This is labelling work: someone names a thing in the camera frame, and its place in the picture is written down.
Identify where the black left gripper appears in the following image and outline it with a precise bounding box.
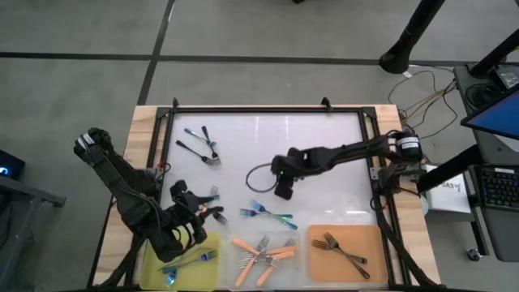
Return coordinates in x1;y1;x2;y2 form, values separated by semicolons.
164;180;210;244

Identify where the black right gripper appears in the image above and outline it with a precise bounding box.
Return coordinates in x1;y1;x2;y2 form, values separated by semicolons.
271;148;336;200

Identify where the orange handled metal fork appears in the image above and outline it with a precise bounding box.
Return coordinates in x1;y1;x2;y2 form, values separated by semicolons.
199;184;221;214
237;251;296;269
238;244;298;260
232;238;281;268
234;234;272;288
255;238;297;287

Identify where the white table mat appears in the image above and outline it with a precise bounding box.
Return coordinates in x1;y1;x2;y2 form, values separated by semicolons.
160;111;380;291

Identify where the yellow plastic tray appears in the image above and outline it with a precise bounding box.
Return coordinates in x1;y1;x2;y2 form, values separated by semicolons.
139;230;223;291

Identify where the clear plastic tray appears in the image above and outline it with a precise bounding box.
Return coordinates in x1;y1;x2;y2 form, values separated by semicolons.
226;230;303;290

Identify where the orange plastic tray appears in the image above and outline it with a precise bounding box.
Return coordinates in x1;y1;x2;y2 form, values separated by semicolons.
307;224;389;284

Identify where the dark grey metal stand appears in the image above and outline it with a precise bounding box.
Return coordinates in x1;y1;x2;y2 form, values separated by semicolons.
0;174;67;292

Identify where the black tripod leg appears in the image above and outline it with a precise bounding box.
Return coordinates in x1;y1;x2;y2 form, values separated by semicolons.
379;0;447;75
469;28;519;79
416;144;483;194

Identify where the white labelled box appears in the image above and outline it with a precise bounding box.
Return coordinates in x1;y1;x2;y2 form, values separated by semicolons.
421;163;472;215

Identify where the black device with blue light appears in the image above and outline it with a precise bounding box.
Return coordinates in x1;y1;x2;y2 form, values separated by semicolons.
0;148;26;182

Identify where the backlit black keyboard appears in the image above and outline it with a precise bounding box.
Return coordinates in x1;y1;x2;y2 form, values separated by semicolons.
479;165;519;212

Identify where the blue computer screen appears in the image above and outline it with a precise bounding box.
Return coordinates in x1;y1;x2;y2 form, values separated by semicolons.
460;83;519;141

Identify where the grey equipment cart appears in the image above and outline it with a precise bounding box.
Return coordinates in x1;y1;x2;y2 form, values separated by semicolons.
453;62;519;263

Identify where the black power adapter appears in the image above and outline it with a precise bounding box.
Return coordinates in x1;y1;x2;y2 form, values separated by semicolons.
490;64;519;91

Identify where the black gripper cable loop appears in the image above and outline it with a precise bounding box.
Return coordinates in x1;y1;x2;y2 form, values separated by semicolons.
245;161;281;194

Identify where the black aluminium table frame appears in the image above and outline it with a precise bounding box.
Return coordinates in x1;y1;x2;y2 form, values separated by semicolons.
87;96;443;292

